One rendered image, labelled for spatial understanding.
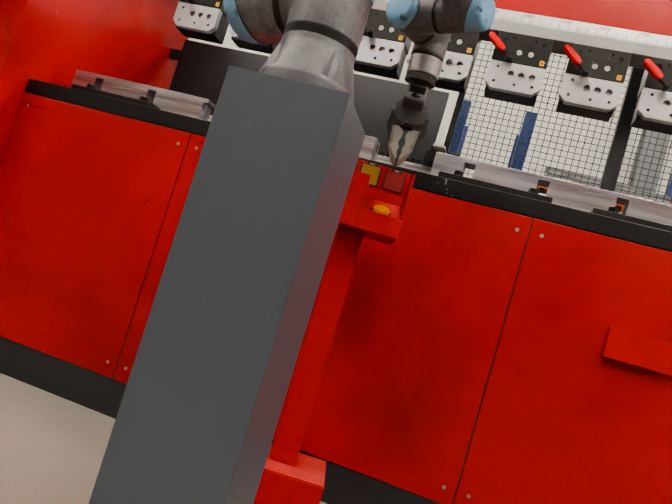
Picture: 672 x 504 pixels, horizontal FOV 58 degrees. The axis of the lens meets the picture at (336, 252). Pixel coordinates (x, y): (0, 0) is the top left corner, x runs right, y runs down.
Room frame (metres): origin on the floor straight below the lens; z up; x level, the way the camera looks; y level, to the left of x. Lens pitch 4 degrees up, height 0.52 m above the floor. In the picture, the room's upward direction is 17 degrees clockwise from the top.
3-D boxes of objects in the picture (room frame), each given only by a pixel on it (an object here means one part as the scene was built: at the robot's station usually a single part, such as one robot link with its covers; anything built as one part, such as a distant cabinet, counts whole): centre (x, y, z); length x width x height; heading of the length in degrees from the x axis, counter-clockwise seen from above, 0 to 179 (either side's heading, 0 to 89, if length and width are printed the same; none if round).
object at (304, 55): (0.91, 0.11, 0.82); 0.15 x 0.15 x 0.10
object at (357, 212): (1.39, -0.02, 0.75); 0.20 x 0.16 x 0.18; 88
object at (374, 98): (2.36, 0.31, 1.12); 1.13 x 0.02 x 0.44; 75
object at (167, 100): (1.95, 0.75, 0.92); 0.50 x 0.06 x 0.10; 75
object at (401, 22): (1.27, -0.02, 1.13); 0.11 x 0.11 x 0.08; 52
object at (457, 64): (1.71, -0.15, 1.26); 0.15 x 0.09 x 0.17; 75
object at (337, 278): (1.39, -0.02, 0.39); 0.06 x 0.06 x 0.54; 88
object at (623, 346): (1.39, -0.73, 0.58); 0.15 x 0.02 x 0.07; 75
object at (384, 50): (1.76, 0.05, 1.26); 0.15 x 0.09 x 0.17; 75
